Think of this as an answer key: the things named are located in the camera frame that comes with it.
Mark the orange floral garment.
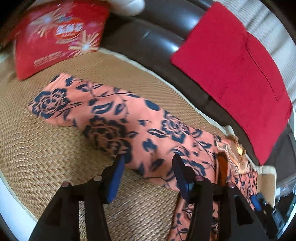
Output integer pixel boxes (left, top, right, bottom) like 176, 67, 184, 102
28, 72, 259, 241

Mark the woven straw mat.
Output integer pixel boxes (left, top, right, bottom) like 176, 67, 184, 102
1, 49, 233, 240

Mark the red cushion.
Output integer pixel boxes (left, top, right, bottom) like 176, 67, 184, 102
171, 2, 292, 164

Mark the beige dotted curtain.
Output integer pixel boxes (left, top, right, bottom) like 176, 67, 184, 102
220, 0, 295, 105

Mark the red printed bag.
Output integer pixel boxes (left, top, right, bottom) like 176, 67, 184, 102
13, 1, 110, 80

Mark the dark brown sofa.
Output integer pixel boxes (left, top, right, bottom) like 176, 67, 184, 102
99, 0, 296, 186

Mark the white padded cloth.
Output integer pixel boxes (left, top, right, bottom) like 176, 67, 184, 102
106, 0, 145, 16

